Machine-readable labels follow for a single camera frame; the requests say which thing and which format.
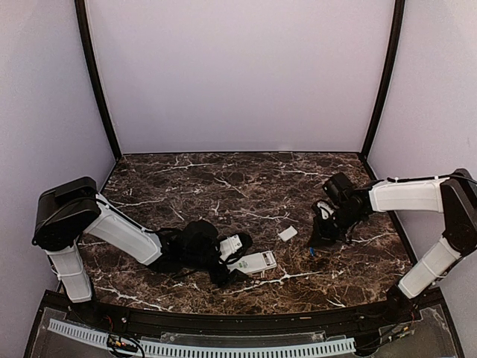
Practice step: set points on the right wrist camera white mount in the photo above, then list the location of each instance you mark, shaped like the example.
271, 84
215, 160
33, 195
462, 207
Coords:
324, 209

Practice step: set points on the black frame post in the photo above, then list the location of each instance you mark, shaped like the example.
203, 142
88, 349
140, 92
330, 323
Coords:
385, 81
94, 77

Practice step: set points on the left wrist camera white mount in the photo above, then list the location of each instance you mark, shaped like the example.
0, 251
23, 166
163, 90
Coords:
233, 247

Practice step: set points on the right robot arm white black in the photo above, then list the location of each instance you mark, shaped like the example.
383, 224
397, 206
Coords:
443, 205

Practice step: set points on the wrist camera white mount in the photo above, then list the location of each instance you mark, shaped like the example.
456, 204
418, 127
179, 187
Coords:
324, 209
233, 247

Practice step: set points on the left black frame post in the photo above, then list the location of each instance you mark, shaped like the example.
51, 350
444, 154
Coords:
94, 77

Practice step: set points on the black front rail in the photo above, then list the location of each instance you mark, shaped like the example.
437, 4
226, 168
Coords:
360, 320

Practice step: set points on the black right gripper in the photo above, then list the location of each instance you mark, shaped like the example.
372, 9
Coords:
322, 236

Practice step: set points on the white slotted cable duct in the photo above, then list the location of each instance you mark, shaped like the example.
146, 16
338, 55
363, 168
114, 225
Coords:
188, 345

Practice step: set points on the white remote control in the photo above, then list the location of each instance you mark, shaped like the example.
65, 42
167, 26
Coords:
255, 263

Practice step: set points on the white battery cover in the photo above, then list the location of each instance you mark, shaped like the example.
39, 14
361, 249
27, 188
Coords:
287, 234

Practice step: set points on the right black frame post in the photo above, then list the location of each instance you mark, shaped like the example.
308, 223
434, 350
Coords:
385, 81

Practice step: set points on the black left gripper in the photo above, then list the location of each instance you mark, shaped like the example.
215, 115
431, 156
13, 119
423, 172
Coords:
222, 277

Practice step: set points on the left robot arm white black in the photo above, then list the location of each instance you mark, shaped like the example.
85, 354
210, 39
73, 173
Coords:
73, 209

